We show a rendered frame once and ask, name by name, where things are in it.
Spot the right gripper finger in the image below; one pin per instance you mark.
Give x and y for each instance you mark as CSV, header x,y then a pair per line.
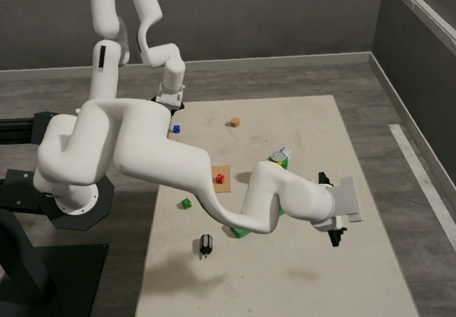
x,y
335,236
322,179

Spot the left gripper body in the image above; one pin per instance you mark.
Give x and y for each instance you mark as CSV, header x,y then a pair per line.
x,y
159,93

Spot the green soda can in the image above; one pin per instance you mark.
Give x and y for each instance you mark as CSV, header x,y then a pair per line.
x,y
279,158

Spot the red die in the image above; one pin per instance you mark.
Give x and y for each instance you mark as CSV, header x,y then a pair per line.
x,y
220,178

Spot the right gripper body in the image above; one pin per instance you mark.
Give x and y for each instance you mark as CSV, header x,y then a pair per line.
x,y
333,223

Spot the tan short cylinder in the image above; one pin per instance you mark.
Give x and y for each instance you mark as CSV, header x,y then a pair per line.
x,y
235,122

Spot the green die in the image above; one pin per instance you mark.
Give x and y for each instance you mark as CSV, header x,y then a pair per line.
x,y
186,203

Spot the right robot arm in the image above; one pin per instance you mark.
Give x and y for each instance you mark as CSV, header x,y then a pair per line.
x,y
137,130

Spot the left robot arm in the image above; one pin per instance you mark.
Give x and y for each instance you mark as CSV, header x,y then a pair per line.
x,y
113,52

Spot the tan flat mat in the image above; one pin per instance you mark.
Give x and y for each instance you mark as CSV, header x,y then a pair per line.
x,y
223,170

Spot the green rectangular box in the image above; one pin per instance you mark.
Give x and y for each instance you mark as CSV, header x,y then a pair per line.
x,y
241,233

